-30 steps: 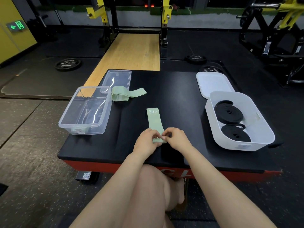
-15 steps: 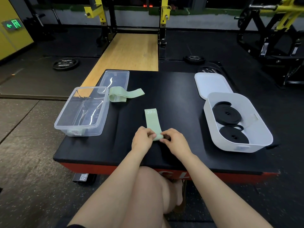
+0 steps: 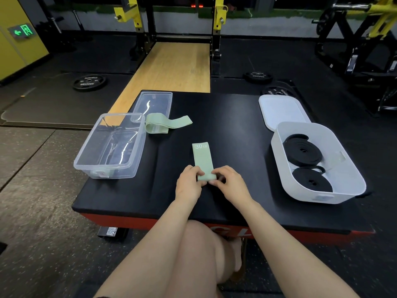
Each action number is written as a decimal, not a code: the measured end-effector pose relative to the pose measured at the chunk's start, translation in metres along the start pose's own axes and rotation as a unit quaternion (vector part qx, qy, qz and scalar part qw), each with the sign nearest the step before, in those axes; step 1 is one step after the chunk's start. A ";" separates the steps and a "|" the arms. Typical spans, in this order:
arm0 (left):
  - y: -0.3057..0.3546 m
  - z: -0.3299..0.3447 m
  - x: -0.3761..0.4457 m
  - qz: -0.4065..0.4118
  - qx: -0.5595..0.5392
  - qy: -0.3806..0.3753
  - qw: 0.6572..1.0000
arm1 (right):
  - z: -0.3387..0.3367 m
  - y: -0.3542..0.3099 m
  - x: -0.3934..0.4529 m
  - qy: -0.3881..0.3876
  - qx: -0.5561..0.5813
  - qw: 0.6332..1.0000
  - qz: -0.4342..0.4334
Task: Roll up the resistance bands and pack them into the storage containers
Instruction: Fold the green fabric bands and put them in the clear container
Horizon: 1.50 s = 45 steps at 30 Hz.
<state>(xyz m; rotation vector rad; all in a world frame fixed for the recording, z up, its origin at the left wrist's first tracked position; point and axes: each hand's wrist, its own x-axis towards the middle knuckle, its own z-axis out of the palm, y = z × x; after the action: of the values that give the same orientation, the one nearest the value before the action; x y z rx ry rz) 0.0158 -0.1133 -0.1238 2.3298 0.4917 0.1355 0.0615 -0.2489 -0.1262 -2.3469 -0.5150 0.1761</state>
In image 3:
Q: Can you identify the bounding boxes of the yellow black squat rack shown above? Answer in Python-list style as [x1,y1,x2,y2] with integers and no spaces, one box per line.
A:
[113,0,229,77]

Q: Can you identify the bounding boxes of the green exit sign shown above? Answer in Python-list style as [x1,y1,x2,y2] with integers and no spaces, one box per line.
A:
[7,24,36,41]

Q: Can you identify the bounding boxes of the person's left forearm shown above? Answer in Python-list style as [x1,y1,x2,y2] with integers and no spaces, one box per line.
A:
[94,198,202,298]

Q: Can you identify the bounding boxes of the black weight plate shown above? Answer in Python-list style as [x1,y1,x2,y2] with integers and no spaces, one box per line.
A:
[262,86,295,97]
[72,74,108,92]
[243,71,273,85]

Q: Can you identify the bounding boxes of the white plastic lid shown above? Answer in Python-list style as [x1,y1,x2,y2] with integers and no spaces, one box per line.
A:
[258,94,312,132]

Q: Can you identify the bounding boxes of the black upright bar holder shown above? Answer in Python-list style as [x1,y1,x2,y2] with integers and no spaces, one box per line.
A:
[72,9,93,42]

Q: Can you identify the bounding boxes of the wooden lifting platform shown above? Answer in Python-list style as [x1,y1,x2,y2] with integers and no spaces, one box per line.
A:
[105,42,211,126]

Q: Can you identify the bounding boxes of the clear plastic container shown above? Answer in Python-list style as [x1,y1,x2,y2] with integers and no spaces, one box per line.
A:
[73,113,146,180]

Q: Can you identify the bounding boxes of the white plastic bin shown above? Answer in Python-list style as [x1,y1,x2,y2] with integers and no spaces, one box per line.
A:
[271,121,367,204]

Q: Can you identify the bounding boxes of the brown sandal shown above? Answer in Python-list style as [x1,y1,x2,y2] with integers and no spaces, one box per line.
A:
[229,238,248,283]

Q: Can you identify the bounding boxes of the thin black resistance band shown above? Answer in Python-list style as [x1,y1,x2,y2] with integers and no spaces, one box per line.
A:
[292,166,334,193]

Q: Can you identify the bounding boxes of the clear plastic lid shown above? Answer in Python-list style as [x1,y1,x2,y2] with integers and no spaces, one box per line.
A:
[130,91,173,124]

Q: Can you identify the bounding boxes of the yellow black exercise machine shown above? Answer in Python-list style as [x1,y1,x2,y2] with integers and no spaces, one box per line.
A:
[311,0,397,115]

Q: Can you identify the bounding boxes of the black plyo platform red side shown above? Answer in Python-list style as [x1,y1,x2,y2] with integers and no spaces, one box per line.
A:
[72,89,376,245]

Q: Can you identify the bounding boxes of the person's right forearm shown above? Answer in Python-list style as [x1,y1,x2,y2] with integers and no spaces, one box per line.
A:
[240,200,360,298]

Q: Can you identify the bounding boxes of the wide black resistance band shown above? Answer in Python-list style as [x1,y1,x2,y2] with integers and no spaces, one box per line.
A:
[282,133,323,167]

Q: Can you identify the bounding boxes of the person's left leg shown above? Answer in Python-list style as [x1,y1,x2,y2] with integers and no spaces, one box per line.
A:
[164,220,242,298]

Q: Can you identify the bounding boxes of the person's left hand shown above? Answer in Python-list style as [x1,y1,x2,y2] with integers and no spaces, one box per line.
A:
[175,165,207,204]

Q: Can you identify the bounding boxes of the person's right hand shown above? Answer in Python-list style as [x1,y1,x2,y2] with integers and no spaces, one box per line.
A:
[209,165,255,210]

